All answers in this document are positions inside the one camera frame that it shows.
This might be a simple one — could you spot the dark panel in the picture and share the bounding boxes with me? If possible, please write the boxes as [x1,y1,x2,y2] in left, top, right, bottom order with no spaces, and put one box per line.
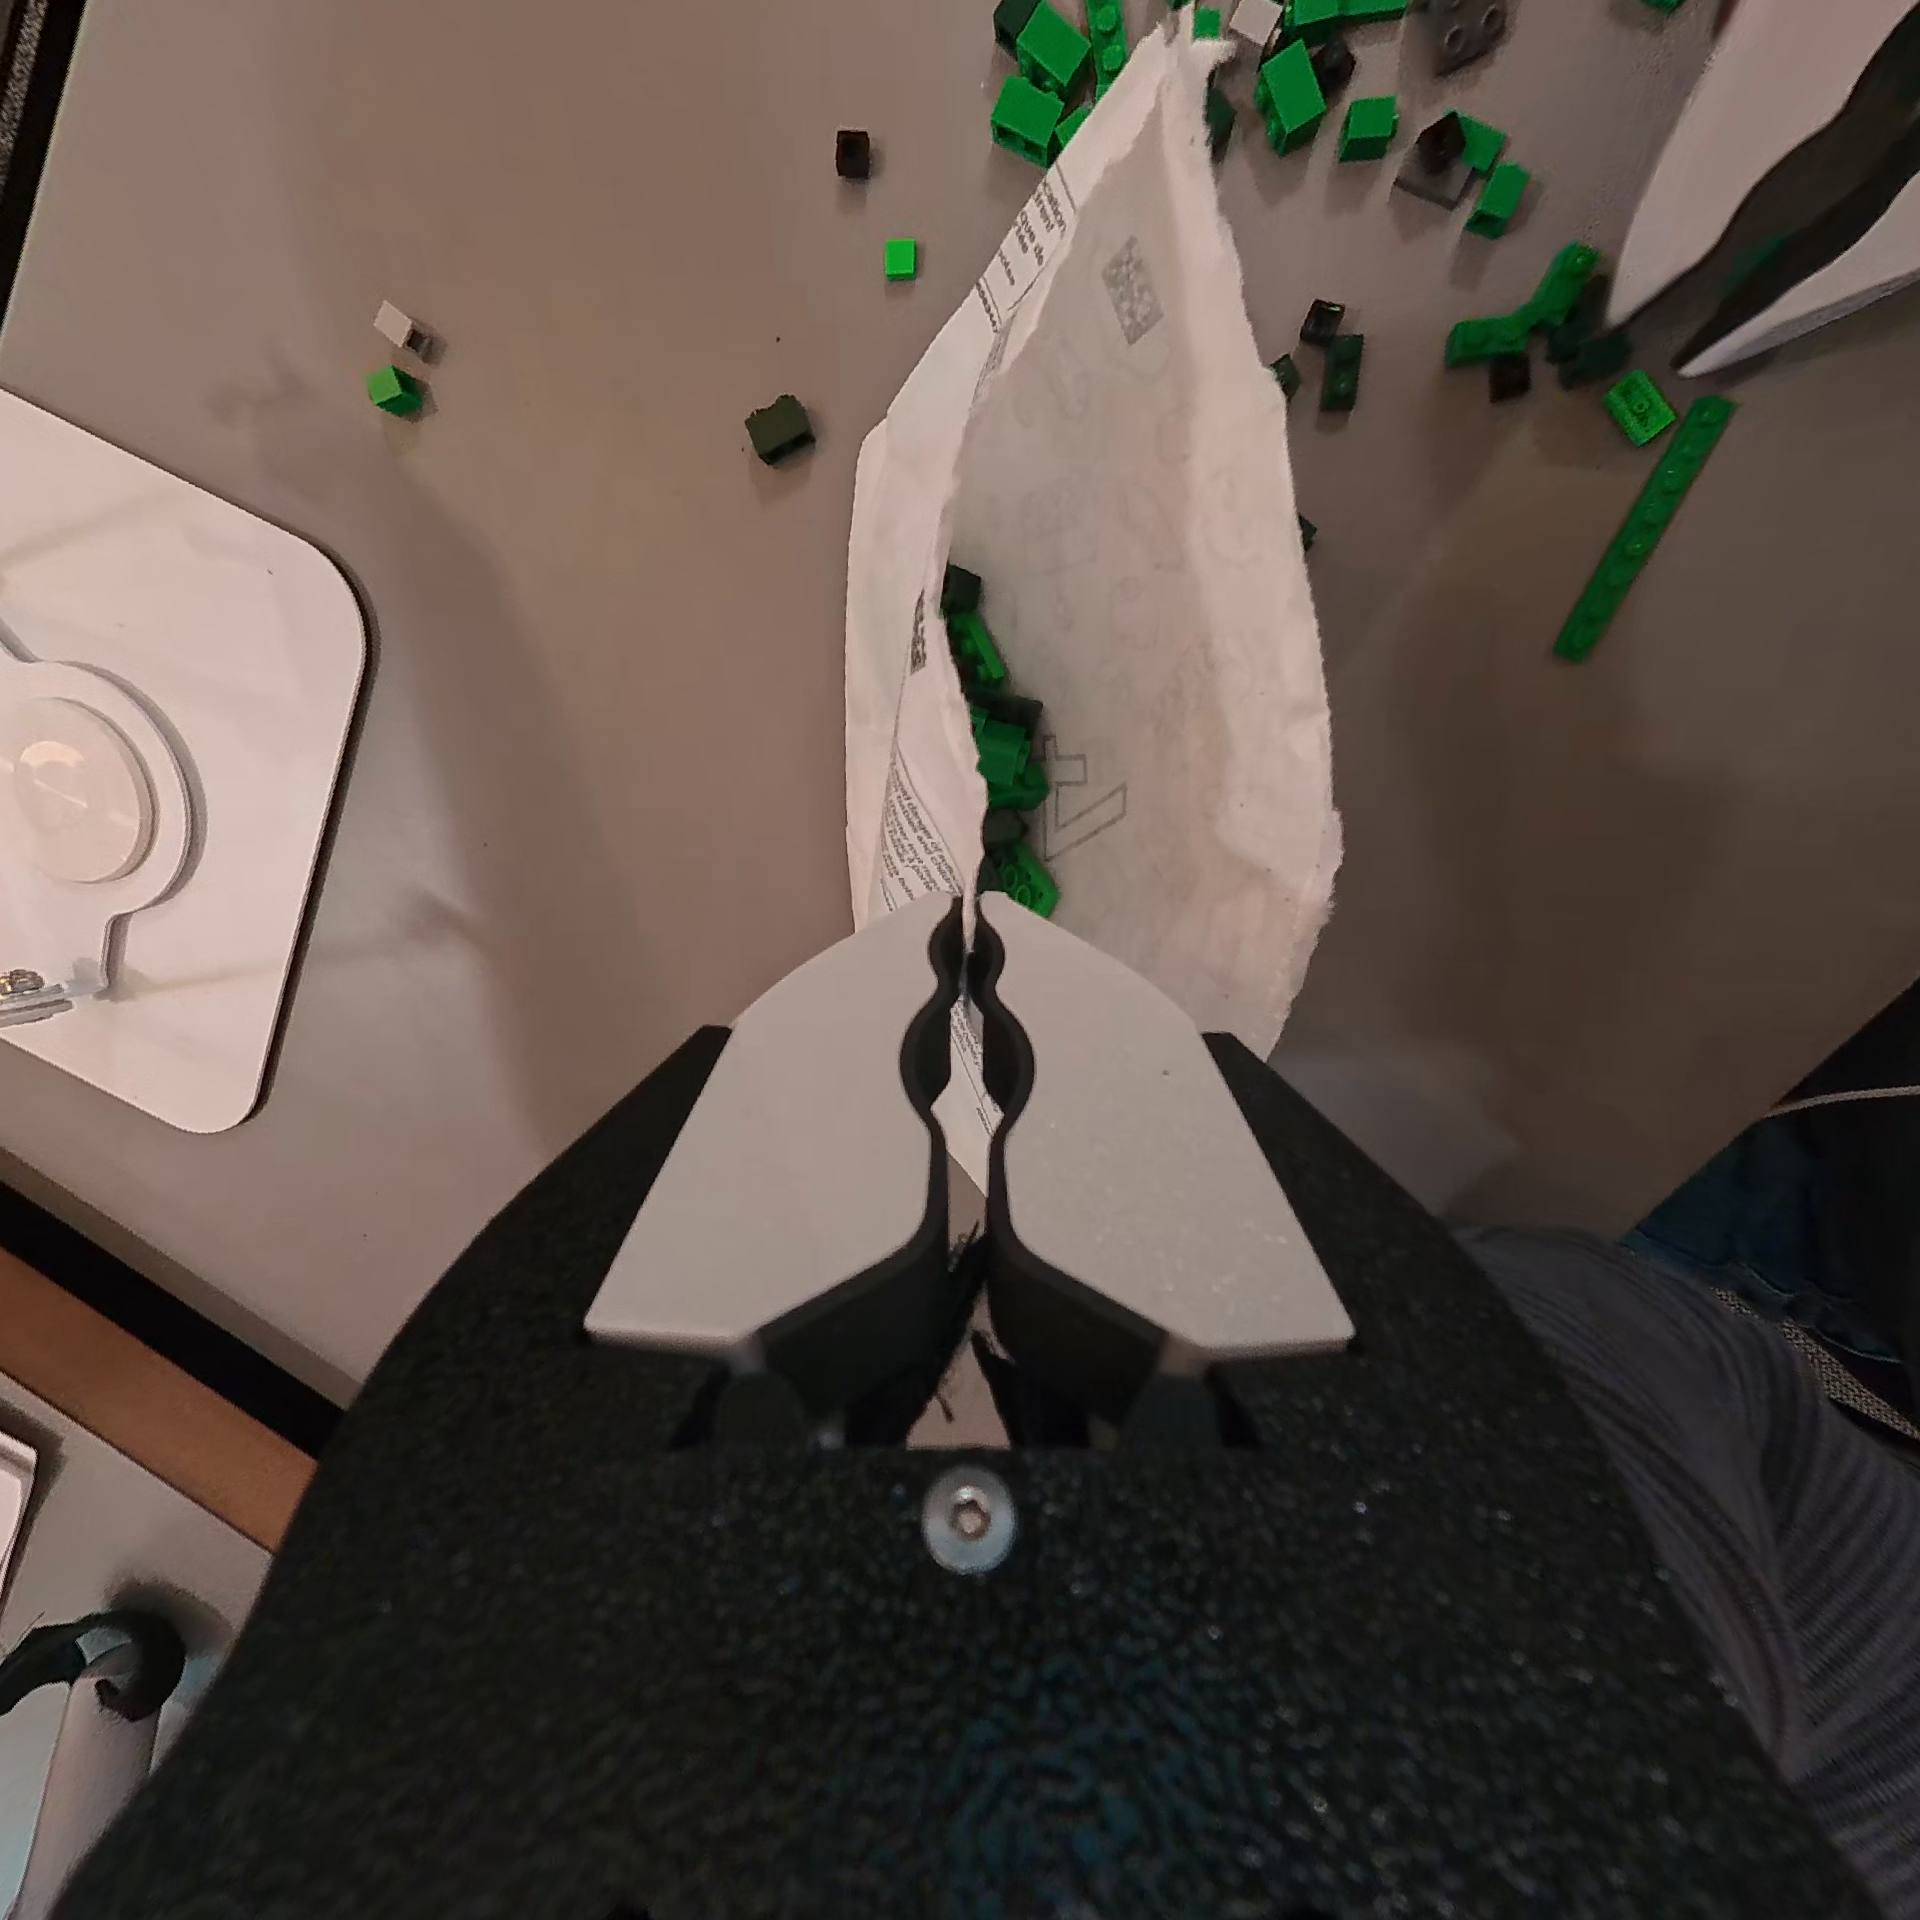
[0,0,86,319]

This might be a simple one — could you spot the long green plate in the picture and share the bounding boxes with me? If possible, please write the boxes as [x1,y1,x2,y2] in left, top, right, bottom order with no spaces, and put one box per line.
[1552,393,1742,666]

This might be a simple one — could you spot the white paper bag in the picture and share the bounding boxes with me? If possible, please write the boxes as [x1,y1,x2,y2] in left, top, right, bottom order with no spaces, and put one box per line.
[843,12,1340,1203]

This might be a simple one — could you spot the grey desk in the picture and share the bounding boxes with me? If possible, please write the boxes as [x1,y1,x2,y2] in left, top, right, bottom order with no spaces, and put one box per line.
[0,0,1920,1404]

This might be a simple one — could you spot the black cable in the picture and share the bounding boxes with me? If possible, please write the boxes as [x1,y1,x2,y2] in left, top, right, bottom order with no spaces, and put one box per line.
[0,1609,185,1727]

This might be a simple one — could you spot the heap of mixed green bricks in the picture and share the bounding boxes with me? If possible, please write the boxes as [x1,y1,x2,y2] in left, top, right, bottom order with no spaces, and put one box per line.
[942,562,1062,922]

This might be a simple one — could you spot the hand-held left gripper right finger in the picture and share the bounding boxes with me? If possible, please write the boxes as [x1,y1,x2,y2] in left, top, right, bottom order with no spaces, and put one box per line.
[971,895,1360,1445]

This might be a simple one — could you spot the pile of green bricks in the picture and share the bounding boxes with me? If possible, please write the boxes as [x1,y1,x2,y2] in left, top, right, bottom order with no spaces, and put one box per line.
[990,0,1683,453]

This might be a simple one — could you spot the person's grey ribbed sweater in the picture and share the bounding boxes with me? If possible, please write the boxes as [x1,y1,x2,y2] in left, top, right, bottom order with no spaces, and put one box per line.
[1464,1227,1920,1920]

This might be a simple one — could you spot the brown wooden board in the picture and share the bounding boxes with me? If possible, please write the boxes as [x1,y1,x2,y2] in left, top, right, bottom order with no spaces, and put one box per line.
[0,1246,321,1550]

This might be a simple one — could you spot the dark blue cloth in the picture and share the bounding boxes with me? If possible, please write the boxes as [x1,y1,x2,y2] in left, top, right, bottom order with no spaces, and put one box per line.
[1628,1027,1920,1450]

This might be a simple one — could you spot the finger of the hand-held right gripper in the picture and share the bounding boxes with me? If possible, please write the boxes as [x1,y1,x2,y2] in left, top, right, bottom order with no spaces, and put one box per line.
[1612,0,1920,326]
[1670,142,1920,379]

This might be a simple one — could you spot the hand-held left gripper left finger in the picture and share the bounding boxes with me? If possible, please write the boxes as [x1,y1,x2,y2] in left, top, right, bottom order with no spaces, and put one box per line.
[586,895,965,1430]

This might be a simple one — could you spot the white monitor stand base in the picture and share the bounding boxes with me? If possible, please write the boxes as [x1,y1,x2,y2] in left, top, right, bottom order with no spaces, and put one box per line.
[0,387,374,1137]

